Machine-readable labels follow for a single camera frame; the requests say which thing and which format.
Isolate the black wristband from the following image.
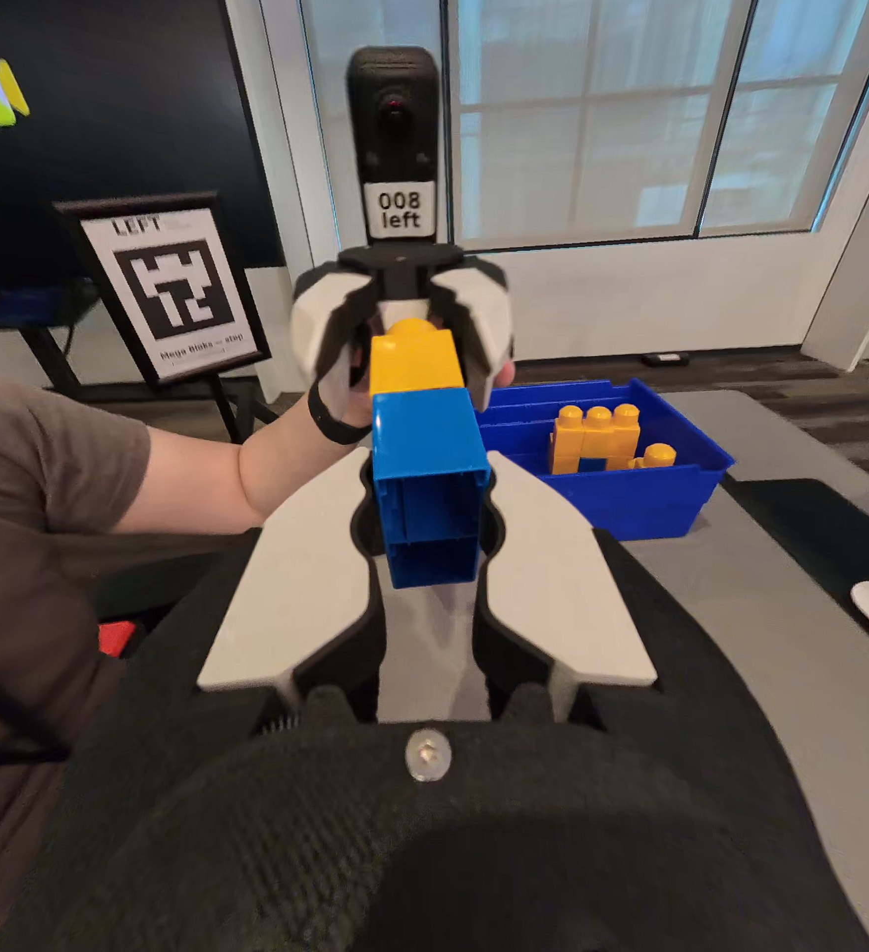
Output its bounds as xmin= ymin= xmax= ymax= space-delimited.
xmin=308 ymin=383 xmax=372 ymax=446

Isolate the orange one-stud mega block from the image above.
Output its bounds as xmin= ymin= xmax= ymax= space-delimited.
xmin=369 ymin=318 xmax=466 ymax=397

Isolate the black framed marker sign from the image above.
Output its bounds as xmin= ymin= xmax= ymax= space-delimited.
xmin=54 ymin=192 xmax=272 ymax=388

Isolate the person's left forearm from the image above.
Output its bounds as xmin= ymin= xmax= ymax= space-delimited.
xmin=115 ymin=398 xmax=372 ymax=536

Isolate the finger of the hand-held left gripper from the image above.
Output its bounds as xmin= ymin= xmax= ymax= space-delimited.
xmin=430 ymin=264 xmax=516 ymax=412
xmin=289 ymin=271 xmax=376 ymax=426

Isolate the blue plastic bin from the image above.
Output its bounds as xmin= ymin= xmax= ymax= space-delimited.
xmin=475 ymin=378 xmax=736 ymax=542

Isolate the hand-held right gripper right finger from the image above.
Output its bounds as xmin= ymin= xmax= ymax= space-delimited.
xmin=473 ymin=448 xmax=660 ymax=696

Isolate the black sign easel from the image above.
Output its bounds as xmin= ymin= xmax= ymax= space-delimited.
xmin=204 ymin=372 xmax=279 ymax=445

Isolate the large black wall screen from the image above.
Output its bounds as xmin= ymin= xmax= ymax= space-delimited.
xmin=0 ymin=0 xmax=287 ymax=287

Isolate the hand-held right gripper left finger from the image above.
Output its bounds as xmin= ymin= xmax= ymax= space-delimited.
xmin=196 ymin=446 xmax=389 ymax=708

